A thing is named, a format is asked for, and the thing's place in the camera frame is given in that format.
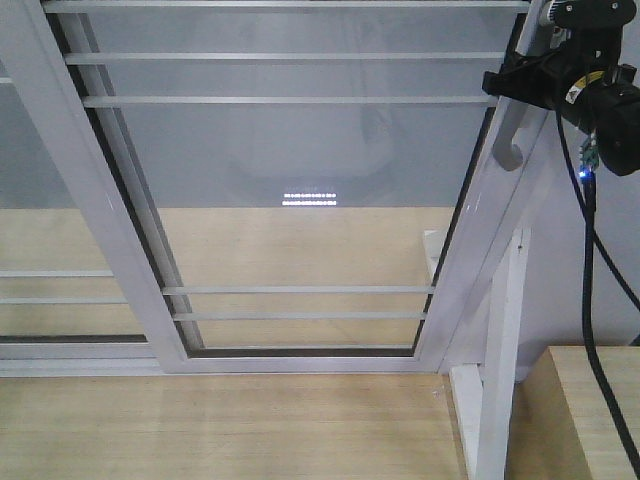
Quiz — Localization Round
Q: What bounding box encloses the black cable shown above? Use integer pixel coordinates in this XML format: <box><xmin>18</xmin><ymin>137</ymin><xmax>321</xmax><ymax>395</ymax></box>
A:
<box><xmin>553</xmin><ymin>107</ymin><xmax>640</xmax><ymax>480</ymax></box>

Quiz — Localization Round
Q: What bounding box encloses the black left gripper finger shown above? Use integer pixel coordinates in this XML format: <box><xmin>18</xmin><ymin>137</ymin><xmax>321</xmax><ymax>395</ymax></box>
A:
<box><xmin>482</xmin><ymin>52</ymin><xmax>553</xmax><ymax>108</ymax></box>

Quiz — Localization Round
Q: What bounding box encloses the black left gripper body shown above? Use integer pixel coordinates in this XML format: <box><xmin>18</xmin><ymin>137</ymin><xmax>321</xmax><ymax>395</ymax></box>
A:
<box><xmin>542</xmin><ymin>47</ymin><xmax>639</xmax><ymax>176</ymax></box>

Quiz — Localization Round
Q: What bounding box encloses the white wooden support bracket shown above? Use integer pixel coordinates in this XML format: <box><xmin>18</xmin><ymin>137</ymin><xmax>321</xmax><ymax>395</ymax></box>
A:
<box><xmin>448</xmin><ymin>229</ymin><xmax>531</xmax><ymax>479</ymax></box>

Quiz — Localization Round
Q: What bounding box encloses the green circuit board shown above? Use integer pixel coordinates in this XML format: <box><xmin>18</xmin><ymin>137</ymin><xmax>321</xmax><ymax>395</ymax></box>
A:
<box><xmin>579</xmin><ymin>132</ymin><xmax>600</xmax><ymax>178</ymax></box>

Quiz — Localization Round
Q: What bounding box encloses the white sliding glass door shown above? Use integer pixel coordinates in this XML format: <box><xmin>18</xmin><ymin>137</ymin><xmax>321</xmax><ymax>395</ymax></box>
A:
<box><xmin>1</xmin><ymin>1</ymin><xmax>539</xmax><ymax>375</ymax></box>

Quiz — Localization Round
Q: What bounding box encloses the grey door handle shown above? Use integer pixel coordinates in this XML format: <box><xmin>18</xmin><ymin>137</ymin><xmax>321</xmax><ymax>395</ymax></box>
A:
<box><xmin>492</xmin><ymin>0</ymin><xmax>556</xmax><ymax>172</ymax></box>

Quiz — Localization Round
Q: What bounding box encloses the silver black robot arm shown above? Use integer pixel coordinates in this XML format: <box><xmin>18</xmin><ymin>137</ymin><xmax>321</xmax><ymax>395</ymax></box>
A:
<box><xmin>482</xmin><ymin>1</ymin><xmax>639</xmax><ymax>176</ymax></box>

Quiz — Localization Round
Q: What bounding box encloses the white fixed window frame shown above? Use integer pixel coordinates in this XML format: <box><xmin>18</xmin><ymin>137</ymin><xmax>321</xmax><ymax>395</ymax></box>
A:
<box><xmin>1</xmin><ymin>71</ymin><xmax>159</xmax><ymax>368</ymax></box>

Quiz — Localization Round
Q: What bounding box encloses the light wooden box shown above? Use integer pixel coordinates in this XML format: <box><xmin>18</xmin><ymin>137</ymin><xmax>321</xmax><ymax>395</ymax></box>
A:
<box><xmin>507</xmin><ymin>346</ymin><xmax>636</xmax><ymax>479</ymax></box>

